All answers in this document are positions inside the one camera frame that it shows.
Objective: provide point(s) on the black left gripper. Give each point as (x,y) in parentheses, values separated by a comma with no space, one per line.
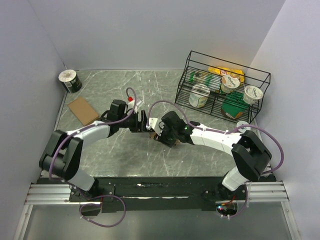
(139,126)

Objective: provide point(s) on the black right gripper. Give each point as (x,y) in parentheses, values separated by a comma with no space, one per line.
(161,139)

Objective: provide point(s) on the brown cardboard box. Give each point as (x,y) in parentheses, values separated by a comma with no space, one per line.
(83,111)
(165,140)

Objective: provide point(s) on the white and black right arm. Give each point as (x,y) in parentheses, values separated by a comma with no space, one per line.
(250,155)

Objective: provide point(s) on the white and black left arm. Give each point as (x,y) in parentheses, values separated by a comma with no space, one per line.
(62,154)

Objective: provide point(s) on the folded brown cardboard box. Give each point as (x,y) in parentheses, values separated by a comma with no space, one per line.
(83,111)

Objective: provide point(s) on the white green cup lower shelf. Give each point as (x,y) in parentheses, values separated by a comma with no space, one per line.
(199,95)

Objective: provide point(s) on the green white packet in rack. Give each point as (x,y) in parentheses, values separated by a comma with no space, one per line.
(210,80)

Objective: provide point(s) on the dark green noodle cup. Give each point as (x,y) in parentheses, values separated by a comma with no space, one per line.
(70,80)

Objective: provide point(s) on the green snack packet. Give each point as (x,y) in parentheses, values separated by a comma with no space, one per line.
(234,106)

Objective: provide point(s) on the purple yogurt cup on table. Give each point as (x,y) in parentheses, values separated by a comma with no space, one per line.
(241,123)

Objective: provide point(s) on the yogurt cup upper middle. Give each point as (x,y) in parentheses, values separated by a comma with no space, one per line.
(229,83)

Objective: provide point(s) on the yellow snack bag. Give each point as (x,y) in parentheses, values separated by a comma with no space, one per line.
(222,71)

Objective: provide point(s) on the yogurt cup upper right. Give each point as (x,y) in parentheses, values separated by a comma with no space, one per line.
(252,94)

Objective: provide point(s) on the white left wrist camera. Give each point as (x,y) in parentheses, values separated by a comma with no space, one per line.
(134,103)

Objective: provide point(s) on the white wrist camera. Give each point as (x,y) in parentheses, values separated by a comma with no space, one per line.
(154,124)
(134,103)

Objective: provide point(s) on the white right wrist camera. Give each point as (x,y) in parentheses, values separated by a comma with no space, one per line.
(154,124)

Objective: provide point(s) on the black wire rack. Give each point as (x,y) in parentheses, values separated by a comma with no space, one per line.
(197,61)

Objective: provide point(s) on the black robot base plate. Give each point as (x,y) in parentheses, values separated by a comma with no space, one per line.
(113,194)

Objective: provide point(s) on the aluminium frame rail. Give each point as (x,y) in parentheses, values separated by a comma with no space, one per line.
(59,194)

